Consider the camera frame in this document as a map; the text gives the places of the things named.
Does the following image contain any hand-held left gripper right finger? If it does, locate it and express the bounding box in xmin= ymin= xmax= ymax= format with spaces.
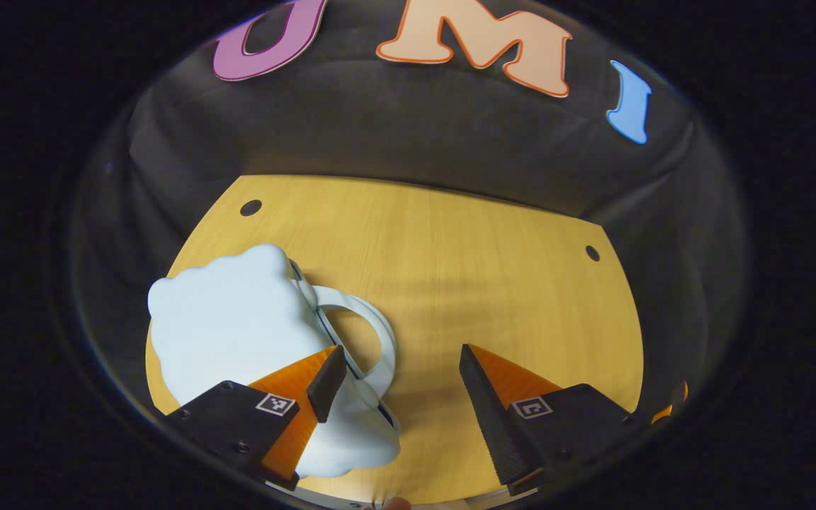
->
xmin=458 ymin=344 xmax=655 ymax=497

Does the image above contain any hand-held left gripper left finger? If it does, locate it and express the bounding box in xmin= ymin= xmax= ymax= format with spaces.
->
xmin=162 ymin=345 xmax=349 ymax=492

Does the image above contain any light blue suitcase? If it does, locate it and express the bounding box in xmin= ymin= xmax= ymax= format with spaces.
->
xmin=147 ymin=243 xmax=402 ymax=480

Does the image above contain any black backdrop cloth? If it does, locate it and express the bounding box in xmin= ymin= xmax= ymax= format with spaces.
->
xmin=68 ymin=0 xmax=746 ymax=429

